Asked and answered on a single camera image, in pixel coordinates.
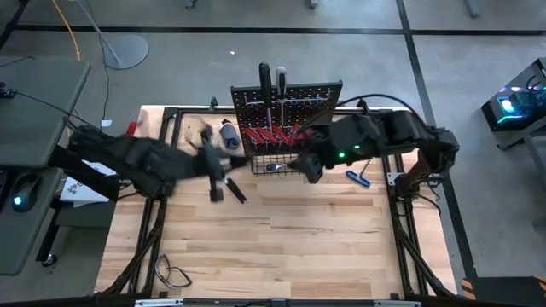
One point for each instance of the black safety glasses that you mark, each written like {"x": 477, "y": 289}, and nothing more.
{"x": 156, "y": 269}

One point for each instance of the white floor tag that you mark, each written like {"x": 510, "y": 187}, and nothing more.
{"x": 106, "y": 123}

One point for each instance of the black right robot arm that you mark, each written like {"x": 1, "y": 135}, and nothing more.
{"x": 426, "y": 136}

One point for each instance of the red box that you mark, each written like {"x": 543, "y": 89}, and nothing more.
{"x": 131, "y": 129}

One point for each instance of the grey mouse shelf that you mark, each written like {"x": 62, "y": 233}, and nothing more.
{"x": 25, "y": 239}

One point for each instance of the chrome ratchet wrench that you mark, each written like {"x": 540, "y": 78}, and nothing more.
{"x": 273, "y": 167}

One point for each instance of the grey round-base floor stand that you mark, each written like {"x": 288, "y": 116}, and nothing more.
{"x": 128, "y": 51}

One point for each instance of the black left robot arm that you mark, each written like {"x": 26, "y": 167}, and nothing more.
{"x": 141, "y": 162}

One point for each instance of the black computer mouse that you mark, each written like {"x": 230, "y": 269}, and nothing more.
{"x": 25, "y": 194}

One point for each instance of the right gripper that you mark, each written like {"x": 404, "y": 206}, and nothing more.
{"x": 354, "y": 138}

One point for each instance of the white paper sheets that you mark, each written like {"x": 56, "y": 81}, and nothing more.
{"x": 79, "y": 194}

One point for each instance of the chrome hook rail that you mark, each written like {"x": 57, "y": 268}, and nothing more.
{"x": 307, "y": 100}

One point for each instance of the black computer with blue lights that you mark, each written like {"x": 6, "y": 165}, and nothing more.
{"x": 512, "y": 106}

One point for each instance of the black metal pegboard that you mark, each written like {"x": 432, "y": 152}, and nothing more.
{"x": 307, "y": 115}

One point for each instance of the black aluminium table frame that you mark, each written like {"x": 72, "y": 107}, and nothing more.
{"x": 168, "y": 112}

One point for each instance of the hazard-striped black platform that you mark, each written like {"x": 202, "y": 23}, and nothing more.
{"x": 503, "y": 290}

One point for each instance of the grey desk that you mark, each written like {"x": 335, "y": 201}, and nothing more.
{"x": 38, "y": 119}

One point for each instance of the silver frame bracket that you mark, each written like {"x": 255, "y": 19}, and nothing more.
{"x": 393, "y": 179}

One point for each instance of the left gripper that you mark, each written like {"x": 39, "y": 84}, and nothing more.
{"x": 209, "y": 149}

